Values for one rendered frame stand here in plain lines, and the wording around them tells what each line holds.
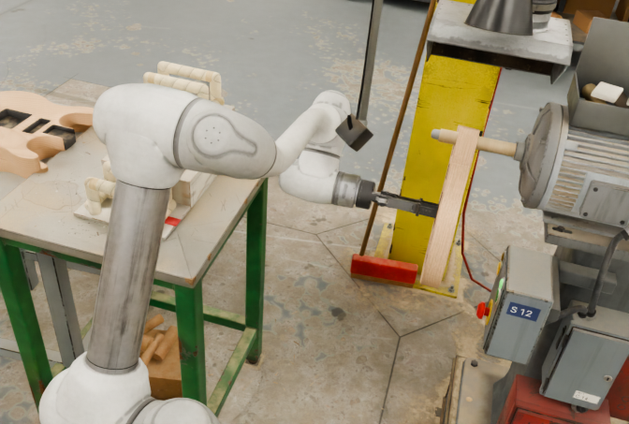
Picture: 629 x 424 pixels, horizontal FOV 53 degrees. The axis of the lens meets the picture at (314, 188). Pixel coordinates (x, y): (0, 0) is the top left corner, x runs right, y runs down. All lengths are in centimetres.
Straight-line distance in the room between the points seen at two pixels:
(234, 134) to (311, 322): 177
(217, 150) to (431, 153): 167
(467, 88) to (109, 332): 166
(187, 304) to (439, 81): 132
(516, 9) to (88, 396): 109
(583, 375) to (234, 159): 107
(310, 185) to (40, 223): 71
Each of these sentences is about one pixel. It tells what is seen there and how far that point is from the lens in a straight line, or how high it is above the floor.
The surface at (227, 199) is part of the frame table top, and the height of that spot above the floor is 93.
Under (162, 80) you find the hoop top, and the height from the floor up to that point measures 120.
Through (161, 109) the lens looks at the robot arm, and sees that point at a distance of 111.
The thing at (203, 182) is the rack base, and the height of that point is 97.
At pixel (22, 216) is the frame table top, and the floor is 93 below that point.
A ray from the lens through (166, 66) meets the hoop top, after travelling 191.
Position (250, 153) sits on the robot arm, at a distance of 107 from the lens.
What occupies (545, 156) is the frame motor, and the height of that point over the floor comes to 131.
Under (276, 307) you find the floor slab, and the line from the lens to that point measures 277.
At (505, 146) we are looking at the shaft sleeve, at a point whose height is 126.
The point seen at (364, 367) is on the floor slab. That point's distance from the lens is 260.
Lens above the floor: 200
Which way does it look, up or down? 35 degrees down
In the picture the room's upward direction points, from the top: 5 degrees clockwise
